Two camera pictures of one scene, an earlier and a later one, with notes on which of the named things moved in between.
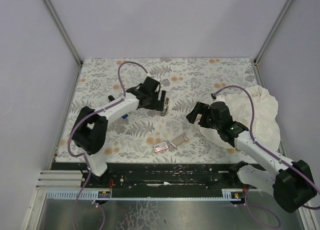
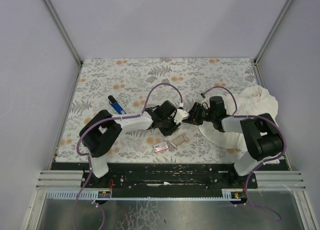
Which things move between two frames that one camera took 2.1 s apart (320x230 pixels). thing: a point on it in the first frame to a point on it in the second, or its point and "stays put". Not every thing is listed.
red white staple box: [160, 146] stays put
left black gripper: [160, 100] to [171, 126]
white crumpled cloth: [265, 128] stays put
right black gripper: [197, 113] stays put
